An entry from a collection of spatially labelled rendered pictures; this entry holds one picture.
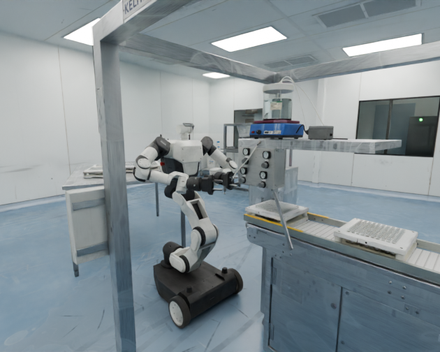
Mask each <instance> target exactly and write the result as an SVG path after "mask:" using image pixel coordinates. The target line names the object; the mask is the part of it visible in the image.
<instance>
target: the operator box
mask: <svg viewBox="0 0 440 352"><path fill-rule="evenodd" d="M65 196H66V209H67V216H68V229H69V237H70V244H71V257H72V261H73V262H74V263H75V264H76V265H78V264H81V263H85V262H87V261H91V260H94V259H96V258H100V257H103V256H107V255H109V248H108V230H107V221H106V211H105V193H104V186H95V187H89V188H84V189H74V190H69V191H65Z"/></svg>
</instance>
